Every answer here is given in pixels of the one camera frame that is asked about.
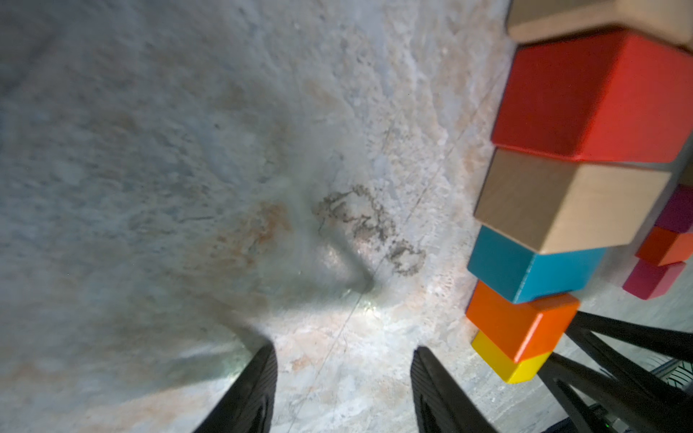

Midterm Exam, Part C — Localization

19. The wooden rectangular block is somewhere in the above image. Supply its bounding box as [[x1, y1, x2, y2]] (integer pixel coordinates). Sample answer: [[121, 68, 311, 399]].
[[474, 149, 671, 254]]

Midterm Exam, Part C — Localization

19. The magenta rectangular block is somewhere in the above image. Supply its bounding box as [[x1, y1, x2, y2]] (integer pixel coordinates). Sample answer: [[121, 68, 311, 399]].
[[655, 184, 693, 234]]

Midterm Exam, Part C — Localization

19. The wooden triangle block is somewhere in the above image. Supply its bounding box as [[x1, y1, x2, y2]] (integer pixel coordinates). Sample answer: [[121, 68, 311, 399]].
[[506, 0, 692, 52]]

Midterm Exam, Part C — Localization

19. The teal small block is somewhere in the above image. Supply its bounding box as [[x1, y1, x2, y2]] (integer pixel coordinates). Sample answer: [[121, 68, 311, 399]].
[[467, 227, 606, 304]]

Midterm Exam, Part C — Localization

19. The yellow cube block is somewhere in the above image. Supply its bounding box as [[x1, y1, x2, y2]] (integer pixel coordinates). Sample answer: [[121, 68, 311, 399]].
[[472, 331, 552, 384]]

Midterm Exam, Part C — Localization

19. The magenta small cube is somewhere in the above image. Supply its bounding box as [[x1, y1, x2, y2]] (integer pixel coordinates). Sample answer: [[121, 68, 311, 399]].
[[623, 260, 687, 301]]

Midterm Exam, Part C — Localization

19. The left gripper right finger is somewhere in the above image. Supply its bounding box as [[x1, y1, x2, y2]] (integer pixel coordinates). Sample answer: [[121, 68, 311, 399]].
[[410, 346, 496, 433]]

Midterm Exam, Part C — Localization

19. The red rectangular block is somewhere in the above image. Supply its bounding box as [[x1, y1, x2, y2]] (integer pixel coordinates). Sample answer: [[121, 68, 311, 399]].
[[491, 30, 692, 163]]

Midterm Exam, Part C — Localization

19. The orange cube block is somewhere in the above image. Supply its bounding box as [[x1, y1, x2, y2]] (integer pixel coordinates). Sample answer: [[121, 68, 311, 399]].
[[466, 281, 580, 363]]

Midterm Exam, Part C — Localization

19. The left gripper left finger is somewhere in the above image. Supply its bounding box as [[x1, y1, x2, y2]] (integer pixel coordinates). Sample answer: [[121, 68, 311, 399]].
[[194, 343, 278, 433]]

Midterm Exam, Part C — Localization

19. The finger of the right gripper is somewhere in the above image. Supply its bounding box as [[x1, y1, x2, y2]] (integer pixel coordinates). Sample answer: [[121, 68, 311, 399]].
[[566, 311, 692, 401], [539, 354, 692, 432]]

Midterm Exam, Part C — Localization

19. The small metal chain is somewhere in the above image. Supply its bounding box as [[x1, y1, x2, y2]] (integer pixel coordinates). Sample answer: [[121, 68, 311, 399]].
[[313, 185, 428, 277]]

